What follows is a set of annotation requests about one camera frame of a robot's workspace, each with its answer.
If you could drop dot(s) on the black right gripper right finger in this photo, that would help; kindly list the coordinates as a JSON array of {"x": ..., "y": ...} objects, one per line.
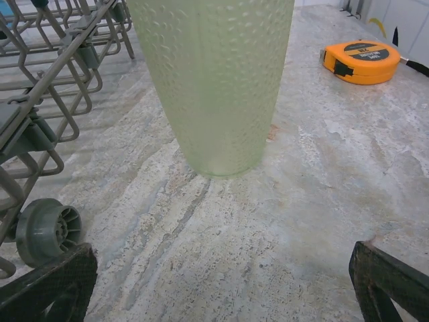
[{"x": 388, "y": 285}]

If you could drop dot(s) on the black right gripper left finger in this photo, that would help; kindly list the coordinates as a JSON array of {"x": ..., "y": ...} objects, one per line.
[{"x": 50, "y": 285}]

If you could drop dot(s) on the green textured plastic tumbler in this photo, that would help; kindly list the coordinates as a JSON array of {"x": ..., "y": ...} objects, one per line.
[{"x": 214, "y": 84}]

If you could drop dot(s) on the yellow orange tape measure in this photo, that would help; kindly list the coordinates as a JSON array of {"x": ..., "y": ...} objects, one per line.
[{"x": 365, "y": 63}]

